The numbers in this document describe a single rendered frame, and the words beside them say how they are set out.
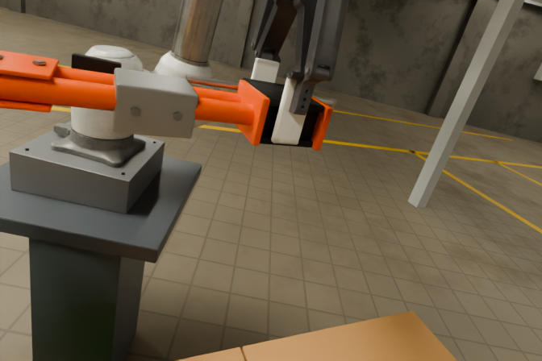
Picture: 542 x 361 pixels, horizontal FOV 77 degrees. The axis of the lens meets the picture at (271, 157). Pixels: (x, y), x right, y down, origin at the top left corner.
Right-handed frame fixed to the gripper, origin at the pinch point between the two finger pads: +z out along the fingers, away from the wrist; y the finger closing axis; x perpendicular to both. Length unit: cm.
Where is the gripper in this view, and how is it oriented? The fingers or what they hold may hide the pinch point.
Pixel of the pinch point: (273, 105)
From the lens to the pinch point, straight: 38.9
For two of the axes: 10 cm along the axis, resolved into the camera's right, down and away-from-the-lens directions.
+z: -2.4, 9.0, 3.7
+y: 3.9, 4.3, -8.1
